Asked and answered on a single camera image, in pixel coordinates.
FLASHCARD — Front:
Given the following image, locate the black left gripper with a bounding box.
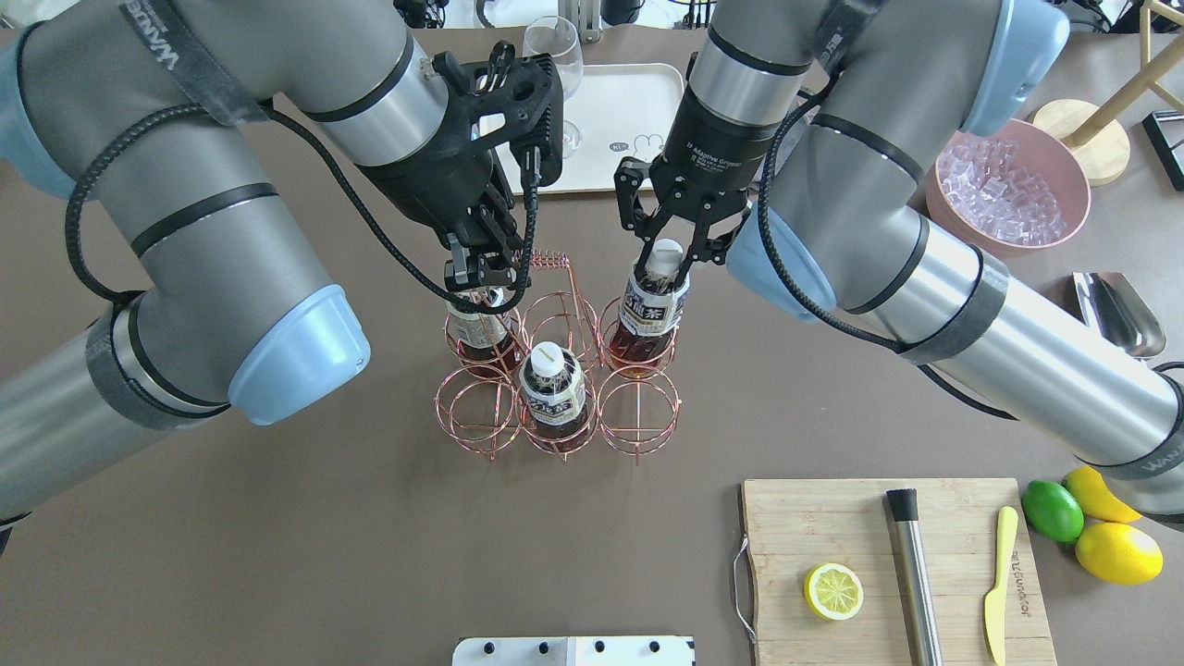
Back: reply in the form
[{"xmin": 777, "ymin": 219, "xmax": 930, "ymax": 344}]
[{"xmin": 356, "ymin": 145, "xmax": 530, "ymax": 292}]

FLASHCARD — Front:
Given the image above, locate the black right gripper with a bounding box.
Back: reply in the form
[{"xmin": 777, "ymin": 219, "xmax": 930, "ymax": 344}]
[{"xmin": 616, "ymin": 111, "xmax": 773, "ymax": 290}]

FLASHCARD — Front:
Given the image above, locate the tea bottle taken out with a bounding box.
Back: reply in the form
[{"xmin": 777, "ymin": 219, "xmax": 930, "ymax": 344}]
[{"xmin": 609, "ymin": 239, "xmax": 690, "ymax": 367}]

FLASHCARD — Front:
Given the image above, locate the copper wire bottle basket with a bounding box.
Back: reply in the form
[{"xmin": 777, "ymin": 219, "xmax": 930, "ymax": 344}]
[{"xmin": 433, "ymin": 243, "xmax": 686, "ymax": 460}]

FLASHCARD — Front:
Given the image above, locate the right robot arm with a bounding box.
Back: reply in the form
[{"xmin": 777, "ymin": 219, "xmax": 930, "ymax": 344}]
[{"xmin": 618, "ymin": 1, "xmax": 1183, "ymax": 530}]

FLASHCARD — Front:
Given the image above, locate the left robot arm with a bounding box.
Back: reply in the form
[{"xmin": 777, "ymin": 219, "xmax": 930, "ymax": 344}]
[{"xmin": 4, "ymin": 1, "xmax": 560, "ymax": 536}]

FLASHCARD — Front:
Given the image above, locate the cream rabbit tray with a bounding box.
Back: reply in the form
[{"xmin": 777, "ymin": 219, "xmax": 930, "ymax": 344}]
[{"xmin": 540, "ymin": 63, "xmax": 684, "ymax": 194}]

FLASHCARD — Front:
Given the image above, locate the clear wine glass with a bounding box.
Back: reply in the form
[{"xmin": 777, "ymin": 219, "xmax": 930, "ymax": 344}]
[{"xmin": 522, "ymin": 14, "xmax": 584, "ymax": 160}]

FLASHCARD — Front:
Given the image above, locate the pink bowl with ice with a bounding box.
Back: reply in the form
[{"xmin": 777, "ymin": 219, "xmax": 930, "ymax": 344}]
[{"xmin": 925, "ymin": 119, "xmax": 1092, "ymax": 258}]

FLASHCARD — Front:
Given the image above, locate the bamboo cutting board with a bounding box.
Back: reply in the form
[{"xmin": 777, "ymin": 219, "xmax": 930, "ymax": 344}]
[{"xmin": 741, "ymin": 479, "xmax": 1019, "ymax": 665}]

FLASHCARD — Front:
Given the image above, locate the half lemon slice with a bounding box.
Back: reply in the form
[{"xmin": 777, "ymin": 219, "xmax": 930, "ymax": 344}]
[{"xmin": 803, "ymin": 563, "xmax": 864, "ymax": 621}]

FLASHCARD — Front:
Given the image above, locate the wooden glass drying rack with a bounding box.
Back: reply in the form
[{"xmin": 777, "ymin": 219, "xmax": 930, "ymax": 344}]
[{"xmin": 1029, "ymin": 1, "xmax": 1183, "ymax": 187}]

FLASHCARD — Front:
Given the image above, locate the steel ice scoop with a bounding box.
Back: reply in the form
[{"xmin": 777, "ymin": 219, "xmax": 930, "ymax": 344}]
[{"xmin": 1072, "ymin": 271, "xmax": 1166, "ymax": 360}]

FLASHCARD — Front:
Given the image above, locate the green lime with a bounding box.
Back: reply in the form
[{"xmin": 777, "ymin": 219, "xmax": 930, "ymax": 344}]
[{"xmin": 1019, "ymin": 480, "xmax": 1085, "ymax": 544}]

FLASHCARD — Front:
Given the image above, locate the steel muddler black tip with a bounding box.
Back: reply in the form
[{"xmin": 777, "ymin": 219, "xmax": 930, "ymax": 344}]
[{"xmin": 884, "ymin": 487, "xmax": 944, "ymax": 665}]

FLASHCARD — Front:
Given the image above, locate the black mirror tray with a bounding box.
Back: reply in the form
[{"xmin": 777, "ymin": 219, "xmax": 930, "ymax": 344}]
[{"xmin": 1141, "ymin": 110, "xmax": 1183, "ymax": 192}]

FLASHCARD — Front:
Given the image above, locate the yellow lemon upper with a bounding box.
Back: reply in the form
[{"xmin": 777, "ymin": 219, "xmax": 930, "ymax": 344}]
[{"xmin": 1061, "ymin": 465, "xmax": 1143, "ymax": 524}]

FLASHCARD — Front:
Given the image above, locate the yellow lemon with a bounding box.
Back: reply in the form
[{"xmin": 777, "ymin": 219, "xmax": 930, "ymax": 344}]
[
  {"xmin": 1074, "ymin": 521, "xmax": 1166, "ymax": 585},
  {"xmin": 1061, "ymin": 465, "xmax": 1143, "ymax": 524}
]

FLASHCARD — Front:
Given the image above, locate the yellow plastic knife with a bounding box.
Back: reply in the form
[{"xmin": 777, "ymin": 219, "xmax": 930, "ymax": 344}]
[{"xmin": 982, "ymin": 506, "xmax": 1018, "ymax": 665}]

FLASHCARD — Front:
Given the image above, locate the yellow lemon lower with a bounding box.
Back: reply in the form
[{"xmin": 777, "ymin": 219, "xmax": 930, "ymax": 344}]
[{"xmin": 1074, "ymin": 521, "xmax": 1166, "ymax": 585}]

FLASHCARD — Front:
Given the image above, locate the tea bottle by handle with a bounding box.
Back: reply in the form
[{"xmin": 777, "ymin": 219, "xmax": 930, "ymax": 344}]
[{"xmin": 448, "ymin": 302, "xmax": 522, "ymax": 369}]

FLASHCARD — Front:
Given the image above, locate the tea bottle near pedestal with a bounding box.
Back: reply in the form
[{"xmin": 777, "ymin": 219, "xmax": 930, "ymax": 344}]
[{"xmin": 517, "ymin": 341, "xmax": 588, "ymax": 450}]

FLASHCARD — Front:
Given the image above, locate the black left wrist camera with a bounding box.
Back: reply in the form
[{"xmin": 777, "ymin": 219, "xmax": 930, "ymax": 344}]
[{"xmin": 431, "ymin": 41, "xmax": 565, "ymax": 187}]

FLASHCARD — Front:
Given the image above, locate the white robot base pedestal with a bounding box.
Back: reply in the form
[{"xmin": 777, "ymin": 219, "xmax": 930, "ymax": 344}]
[{"xmin": 451, "ymin": 634, "xmax": 697, "ymax": 665}]

